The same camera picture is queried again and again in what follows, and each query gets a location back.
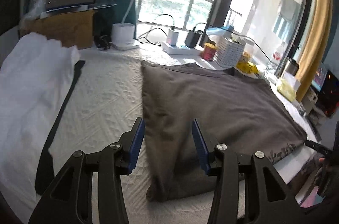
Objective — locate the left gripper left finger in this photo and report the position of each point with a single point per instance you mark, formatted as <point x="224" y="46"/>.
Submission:
<point x="117" y="159"/>

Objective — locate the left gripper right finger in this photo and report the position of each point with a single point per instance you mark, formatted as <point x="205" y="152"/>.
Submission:
<point x="217" y="159"/>

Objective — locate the dark grey t-shirt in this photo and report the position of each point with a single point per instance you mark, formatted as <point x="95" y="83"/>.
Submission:
<point x="239" y="111"/>

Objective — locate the white textured tablecloth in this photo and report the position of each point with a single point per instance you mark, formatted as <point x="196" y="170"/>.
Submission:
<point x="104" y="104"/>

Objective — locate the white mug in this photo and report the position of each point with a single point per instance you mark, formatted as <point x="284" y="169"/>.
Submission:
<point x="311" y="97"/>

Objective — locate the yellow snack packet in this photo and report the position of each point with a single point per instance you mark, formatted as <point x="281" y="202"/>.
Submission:
<point x="247" y="67"/>

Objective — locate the computer monitor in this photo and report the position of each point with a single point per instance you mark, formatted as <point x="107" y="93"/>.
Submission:
<point x="319" y="78"/>

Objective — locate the white perforated basket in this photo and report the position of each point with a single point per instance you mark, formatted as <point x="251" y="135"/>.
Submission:
<point x="228" y="51"/>

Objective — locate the red can yellow lid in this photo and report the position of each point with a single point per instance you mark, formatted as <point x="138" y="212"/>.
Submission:
<point x="209" y="51"/>

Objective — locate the clear snack jar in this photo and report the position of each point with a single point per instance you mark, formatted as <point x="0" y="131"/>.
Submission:
<point x="248" y="50"/>

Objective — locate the white power strip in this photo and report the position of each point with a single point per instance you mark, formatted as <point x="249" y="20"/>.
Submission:
<point x="181" y="50"/>

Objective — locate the yellow curtain right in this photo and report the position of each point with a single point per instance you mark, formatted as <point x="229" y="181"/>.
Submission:
<point x="314" y="48"/>

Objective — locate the dark steel tumbler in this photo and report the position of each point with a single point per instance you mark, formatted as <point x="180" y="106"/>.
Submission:
<point x="291" y="67"/>

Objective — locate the water bottle red label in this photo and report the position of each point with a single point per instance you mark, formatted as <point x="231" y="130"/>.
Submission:
<point x="279" y="52"/>

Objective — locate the white folded garment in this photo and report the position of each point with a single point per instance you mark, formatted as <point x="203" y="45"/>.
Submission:
<point x="35" y="80"/>

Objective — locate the white desk lamp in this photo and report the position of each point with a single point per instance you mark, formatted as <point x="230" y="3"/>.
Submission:
<point x="123" y="32"/>

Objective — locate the black charger plug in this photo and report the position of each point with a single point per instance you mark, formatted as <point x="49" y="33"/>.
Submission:
<point x="192" y="38"/>

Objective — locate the blue tissue packet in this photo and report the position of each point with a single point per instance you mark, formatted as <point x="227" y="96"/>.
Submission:
<point x="223" y="31"/>

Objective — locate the white charger plug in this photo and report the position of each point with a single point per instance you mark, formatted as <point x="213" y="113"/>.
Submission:
<point x="172" y="36"/>

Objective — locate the brown cardboard box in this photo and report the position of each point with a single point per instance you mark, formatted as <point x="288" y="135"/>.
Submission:
<point x="72" y="29"/>

